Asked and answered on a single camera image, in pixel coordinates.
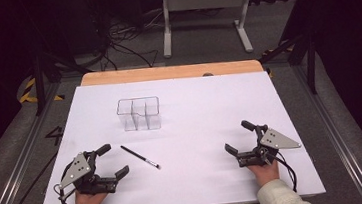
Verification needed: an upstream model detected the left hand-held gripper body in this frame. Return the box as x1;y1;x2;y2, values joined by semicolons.
56;149;118;199

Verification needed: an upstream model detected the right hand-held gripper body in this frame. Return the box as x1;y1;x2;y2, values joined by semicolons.
233;121;304;170

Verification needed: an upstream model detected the black pen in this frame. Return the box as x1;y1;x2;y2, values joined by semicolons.
120;141;161;173

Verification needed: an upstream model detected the clear plastic organizer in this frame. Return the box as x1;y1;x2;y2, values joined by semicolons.
115;95;163;134

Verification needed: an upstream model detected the person's left hand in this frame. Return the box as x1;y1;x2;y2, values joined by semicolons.
73;188;109;204

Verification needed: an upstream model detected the person's right hand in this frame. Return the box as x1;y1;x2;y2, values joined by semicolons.
246;160;281;189

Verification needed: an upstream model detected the white table sheet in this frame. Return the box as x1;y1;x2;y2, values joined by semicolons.
26;63;328;204

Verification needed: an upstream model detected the black tripod stand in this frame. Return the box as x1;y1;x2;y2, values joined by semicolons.
252;0;321;101
24;23;88;118

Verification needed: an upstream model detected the yellow black floor tape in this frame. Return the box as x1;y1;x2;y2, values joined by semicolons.
15;74;66;107

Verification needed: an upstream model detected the wooden table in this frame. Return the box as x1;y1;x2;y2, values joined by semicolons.
79;55;264;90

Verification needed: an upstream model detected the grey metal stand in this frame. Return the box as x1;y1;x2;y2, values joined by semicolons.
157;0;260;62

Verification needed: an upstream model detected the left hand-held gripper cable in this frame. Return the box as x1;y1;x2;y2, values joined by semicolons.
50;159;80;204

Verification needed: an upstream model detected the hand-held gripper cable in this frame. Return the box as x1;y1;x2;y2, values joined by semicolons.
266;148;299;196
50;159;80;204

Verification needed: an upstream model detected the right hand-held gripper cable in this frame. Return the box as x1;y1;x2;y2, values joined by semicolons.
266;148;299;196

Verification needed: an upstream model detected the black floor cable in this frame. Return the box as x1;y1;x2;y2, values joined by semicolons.
0;151;64;204

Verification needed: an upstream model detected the aluminium floor rail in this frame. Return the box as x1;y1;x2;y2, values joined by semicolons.
0;82;74;204
290;57;362;204

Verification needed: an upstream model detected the tangle of black floor cables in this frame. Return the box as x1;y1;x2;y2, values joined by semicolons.
99;11;170;73

